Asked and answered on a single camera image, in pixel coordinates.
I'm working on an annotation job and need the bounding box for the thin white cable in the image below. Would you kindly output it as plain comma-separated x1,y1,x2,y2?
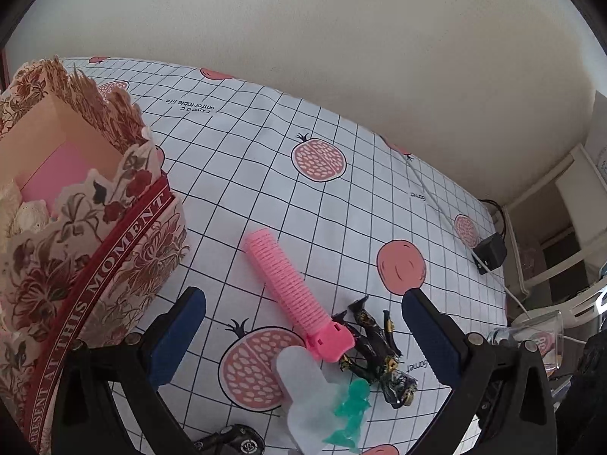
403,154,481,257

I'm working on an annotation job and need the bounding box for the black adapter cord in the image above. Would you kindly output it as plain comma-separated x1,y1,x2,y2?
478,198,507,238

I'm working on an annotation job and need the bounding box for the white charging cable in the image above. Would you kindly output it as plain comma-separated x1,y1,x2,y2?
503,284,593,344

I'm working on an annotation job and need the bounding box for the black round-emblem hair clip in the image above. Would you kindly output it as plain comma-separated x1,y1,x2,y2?
192,424,266,455

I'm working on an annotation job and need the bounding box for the white lattice storage basket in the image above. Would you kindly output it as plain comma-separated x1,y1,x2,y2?
564,284,607,328

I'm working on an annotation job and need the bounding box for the black power adapter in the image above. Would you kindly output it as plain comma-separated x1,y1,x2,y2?
472,233,508,276

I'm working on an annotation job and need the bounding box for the floral paper box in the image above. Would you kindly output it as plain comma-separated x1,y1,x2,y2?
0,56,190,455

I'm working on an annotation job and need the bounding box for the black mesh cloth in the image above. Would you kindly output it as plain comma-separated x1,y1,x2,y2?
555,332,607,455

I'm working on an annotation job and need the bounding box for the cream lace ribbon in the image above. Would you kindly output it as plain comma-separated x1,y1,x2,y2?
0,180,53,247

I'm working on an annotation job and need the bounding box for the checked tablecloth desktop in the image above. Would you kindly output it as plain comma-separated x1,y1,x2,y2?
61,56,510,455

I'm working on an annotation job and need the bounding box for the pink hair roller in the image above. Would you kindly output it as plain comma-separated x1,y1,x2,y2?
244,228,355,362

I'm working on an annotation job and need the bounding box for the frosted translucent plastic piece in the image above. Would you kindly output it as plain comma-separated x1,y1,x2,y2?
276,346,352,453

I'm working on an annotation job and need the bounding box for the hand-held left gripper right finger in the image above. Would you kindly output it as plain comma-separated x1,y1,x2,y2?
401,288,555,455

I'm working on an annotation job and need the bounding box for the clear glass cup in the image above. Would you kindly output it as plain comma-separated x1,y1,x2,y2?
486,310,565,380

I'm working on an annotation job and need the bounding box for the white shelf unit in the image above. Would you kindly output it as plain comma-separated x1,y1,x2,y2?
503,142,607,304

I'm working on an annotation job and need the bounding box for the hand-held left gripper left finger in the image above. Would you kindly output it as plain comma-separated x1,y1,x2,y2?
52,287,207,455

